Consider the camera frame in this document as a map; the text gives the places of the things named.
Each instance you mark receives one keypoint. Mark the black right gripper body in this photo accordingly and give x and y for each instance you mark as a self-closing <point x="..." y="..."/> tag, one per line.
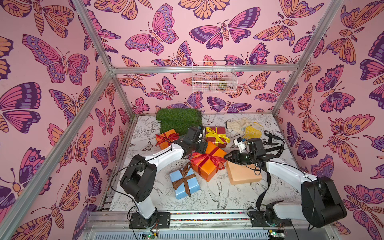
<point x="235" y="156"/>

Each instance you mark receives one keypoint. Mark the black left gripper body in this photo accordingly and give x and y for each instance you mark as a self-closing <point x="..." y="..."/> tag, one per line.
<point x="199" y="147"/>

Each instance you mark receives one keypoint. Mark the peach gift box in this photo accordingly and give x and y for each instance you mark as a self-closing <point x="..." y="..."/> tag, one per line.
<point x="241" y="174"/>

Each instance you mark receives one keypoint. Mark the large orange gift box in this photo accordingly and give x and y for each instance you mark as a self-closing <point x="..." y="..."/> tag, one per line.
<point x="207" y="162"/>

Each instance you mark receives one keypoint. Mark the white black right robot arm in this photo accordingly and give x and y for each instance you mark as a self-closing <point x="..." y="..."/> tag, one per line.
<point x="320" y="203"/>

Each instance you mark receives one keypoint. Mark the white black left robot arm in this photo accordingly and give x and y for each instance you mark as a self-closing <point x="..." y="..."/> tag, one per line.
<point x="139" y="178"/>

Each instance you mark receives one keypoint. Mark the red ribbon on small box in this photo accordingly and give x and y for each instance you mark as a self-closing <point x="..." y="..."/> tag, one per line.
<point x="166" y="138"/>

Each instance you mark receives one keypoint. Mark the dark red gift box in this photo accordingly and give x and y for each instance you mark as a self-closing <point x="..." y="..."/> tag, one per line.
<point x="216" y="136"/>

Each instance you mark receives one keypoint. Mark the small orange gift box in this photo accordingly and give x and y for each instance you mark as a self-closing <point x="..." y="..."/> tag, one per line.
<point x="165" y="139"/>

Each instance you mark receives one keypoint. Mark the light blue gift box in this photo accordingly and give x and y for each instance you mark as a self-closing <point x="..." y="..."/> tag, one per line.
<point x="184" y="181"/>

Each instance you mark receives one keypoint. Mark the yellow dotted work glove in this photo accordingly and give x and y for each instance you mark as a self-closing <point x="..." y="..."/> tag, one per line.
<point x="252" y="132"/>

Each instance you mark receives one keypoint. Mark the green artificial grass mat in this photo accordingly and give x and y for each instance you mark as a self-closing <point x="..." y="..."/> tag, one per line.
<point x="178" y="119"/>

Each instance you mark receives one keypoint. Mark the beige knit work glove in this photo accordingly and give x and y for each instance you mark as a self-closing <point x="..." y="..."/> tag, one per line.
<point x="239" y="126"/>

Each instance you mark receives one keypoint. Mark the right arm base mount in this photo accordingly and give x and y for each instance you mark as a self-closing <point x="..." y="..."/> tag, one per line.
<point x="266" y="219"/>

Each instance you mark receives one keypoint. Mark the white wire basket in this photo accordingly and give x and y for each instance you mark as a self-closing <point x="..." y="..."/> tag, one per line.
<point x="214" y="79"/>

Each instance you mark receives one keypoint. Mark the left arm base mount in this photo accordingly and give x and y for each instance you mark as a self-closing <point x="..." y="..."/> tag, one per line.
<point x="160" y="220"/>

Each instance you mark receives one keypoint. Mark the aluminium front rail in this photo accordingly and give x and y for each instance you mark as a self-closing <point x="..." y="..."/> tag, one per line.
<point x="202" y="225"/>

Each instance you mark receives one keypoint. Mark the aluminium frame post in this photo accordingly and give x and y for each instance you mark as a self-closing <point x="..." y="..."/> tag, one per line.
<point x="321" y="29"/>

